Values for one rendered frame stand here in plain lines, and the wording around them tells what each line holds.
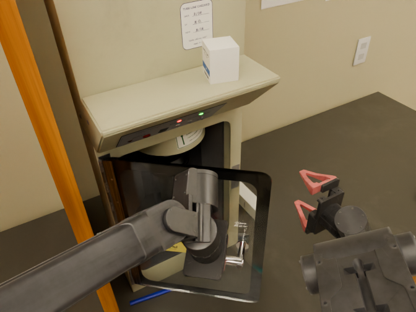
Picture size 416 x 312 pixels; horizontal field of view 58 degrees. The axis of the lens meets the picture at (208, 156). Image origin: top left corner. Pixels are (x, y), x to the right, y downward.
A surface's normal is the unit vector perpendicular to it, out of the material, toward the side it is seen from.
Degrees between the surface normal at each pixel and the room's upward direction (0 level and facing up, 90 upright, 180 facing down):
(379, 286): 27
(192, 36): 90
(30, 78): 90
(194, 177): 49
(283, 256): 0
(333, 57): 90
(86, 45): 90
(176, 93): 0
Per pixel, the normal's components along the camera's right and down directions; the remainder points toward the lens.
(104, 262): 0.68, -0.28
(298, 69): 0.49, 0.53
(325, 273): -0.41, -0.84
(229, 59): 0.25, 0.60
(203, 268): -0.11, -0.45
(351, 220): -0.43, -0.54
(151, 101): -0.03, -0.78
